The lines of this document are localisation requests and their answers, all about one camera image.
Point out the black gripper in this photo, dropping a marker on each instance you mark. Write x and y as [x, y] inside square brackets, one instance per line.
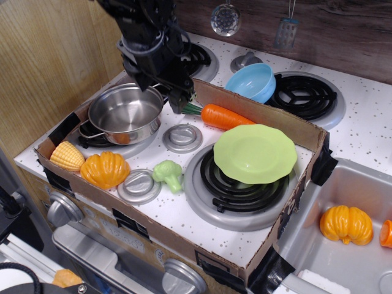
[160, 62]

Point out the green toy broccoli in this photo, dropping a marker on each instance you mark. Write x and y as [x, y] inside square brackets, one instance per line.
[168, 172]

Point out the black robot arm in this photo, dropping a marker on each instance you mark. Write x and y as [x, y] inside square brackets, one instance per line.
[142, 21]

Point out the stainless steel pot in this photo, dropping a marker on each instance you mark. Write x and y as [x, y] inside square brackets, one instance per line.
[124, 115]

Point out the back left black burner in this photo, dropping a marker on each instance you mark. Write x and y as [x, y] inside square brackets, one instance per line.
[200, 62]

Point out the black burner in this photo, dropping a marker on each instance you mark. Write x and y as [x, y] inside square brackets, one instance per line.
[310, 97]
[200, 62]
[230, 204]
[89, 147]

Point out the silver stove knob centre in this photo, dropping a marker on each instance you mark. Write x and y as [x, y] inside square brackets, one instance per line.
[183, 138]

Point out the silver stove knob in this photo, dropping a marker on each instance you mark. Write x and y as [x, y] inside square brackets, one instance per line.
[243, 61]
[139, 187]
[183, 138]

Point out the orange toy carrot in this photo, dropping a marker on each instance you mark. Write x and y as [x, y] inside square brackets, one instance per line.
[217, 116]

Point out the front left black burner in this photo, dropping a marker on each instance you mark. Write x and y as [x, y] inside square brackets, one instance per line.
[89, 147]

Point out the silver stove knob back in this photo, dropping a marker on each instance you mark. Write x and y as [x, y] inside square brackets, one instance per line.
[243, 61]

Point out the silver strainer ladle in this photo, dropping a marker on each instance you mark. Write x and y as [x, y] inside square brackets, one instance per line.
[226, 19]

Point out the light blue plastic bowl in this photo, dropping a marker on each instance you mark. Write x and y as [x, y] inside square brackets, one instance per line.
[255, 82]

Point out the orange toy pumpkin half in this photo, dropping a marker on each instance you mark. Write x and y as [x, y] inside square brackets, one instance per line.
[106, 170]

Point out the silver stove knob front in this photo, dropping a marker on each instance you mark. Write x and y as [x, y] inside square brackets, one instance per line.
[139, 187]

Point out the light green plastic plate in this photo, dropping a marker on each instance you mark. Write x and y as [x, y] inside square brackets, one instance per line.
[255, 154]

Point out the yellow toy corn cob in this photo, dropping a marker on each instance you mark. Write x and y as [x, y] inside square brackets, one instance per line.
[67, 156]

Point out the brown cardboard fence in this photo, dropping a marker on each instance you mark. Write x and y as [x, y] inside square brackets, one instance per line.
[229, 261]

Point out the front right black burner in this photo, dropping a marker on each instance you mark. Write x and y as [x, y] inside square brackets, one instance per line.
[230, 204]

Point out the grey toy spatula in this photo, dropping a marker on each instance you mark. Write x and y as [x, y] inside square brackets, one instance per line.
[287, 29]

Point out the back right black burner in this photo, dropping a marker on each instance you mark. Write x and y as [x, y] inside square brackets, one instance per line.
[310, 97]

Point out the silver oven knob left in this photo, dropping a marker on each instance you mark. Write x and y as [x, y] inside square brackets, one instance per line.
[63, 210]

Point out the silver oven knob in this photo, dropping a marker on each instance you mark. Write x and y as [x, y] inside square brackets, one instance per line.
[63, 210]
[180, 278]

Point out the silver oven knob right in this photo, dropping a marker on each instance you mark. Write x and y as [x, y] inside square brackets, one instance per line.
[180, 278]

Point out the orange toy piece bottom left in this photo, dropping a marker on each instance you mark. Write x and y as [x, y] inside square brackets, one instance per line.
[66, 278]

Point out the orange toy pumpkin in sink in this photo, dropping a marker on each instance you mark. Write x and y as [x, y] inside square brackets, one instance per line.
[347, 224]

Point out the orange toy piece at edge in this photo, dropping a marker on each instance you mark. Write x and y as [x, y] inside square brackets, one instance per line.
[385, 236]

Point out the silver toy sink basin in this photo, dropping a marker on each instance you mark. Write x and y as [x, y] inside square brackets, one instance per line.
[361, 269]

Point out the silver oven door handle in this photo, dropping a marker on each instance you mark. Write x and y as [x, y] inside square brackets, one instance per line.
[95, 257]

